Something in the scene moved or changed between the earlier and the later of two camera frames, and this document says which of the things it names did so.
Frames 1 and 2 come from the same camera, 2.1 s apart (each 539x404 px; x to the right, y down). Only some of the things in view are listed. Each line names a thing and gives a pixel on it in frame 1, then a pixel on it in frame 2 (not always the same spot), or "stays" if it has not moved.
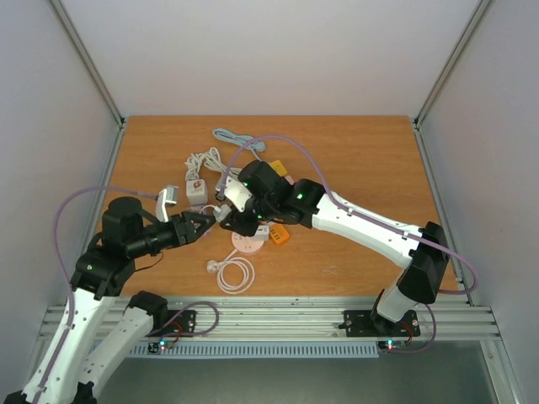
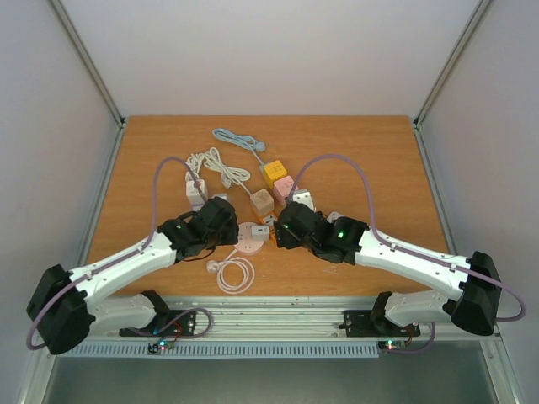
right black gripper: x=249 y=220 to x=285 y=229
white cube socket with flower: x=197 y=192 stays
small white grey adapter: x=262 y=233 stays
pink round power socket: x=245 y=244 stays
